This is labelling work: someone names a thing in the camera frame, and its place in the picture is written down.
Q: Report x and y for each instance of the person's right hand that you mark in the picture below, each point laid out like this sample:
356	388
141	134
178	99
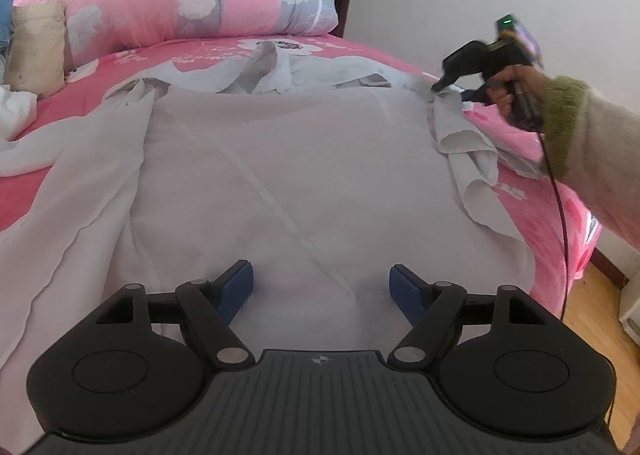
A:
530	80

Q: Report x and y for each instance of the light grey shirt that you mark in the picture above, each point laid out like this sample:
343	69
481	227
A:
300	160

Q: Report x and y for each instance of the person's right forearm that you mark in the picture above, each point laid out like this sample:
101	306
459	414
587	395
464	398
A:
600	145

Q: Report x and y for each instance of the beige pants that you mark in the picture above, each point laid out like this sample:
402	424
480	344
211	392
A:
37	50

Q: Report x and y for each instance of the blue cloth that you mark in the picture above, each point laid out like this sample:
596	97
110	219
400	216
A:
5	20

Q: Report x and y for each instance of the white garment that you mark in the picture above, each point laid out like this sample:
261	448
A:
15	110

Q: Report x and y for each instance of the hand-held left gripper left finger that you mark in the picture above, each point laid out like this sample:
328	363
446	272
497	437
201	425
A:
237	292

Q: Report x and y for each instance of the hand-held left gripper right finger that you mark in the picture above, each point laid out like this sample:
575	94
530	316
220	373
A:
405	292

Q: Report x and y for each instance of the pink grey floral quilt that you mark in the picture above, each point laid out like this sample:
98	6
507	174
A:
140	10

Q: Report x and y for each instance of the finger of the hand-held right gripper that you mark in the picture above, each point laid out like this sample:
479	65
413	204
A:
462	62

